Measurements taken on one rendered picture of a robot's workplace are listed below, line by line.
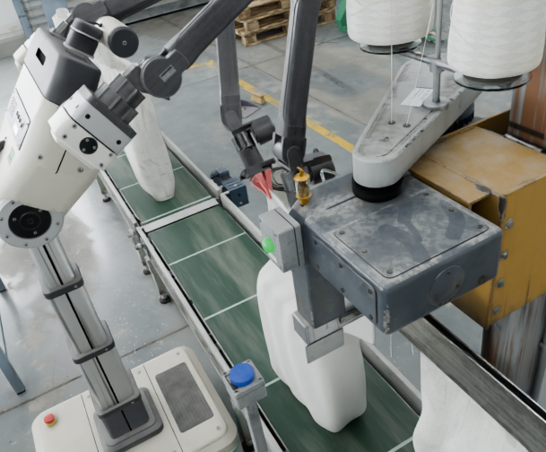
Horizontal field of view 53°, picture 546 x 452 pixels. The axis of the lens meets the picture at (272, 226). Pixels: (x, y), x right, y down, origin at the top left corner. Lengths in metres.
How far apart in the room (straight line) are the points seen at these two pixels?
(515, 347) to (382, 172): 0.71
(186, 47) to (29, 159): 0.43
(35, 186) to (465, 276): 0.94
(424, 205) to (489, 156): 0.21
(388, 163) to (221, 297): 1.45
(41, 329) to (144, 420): 1.19
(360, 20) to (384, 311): 0.55
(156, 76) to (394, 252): 0.57
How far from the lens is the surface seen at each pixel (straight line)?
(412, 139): 0.98
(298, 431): 1.80
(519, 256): 1.12
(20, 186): 1.36
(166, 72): 1.11
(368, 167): 0.93
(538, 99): 1.15
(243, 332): 2.10
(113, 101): 1.12
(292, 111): 1.23
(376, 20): 1.07
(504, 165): 1.08
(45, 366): 2.87
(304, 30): 1.22
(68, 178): 1.32
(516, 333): 1.46
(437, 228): 0.90
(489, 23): 0.89
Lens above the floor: 1.87
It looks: 35 degrees down
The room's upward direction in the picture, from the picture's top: 9 degrees counter-clockwise
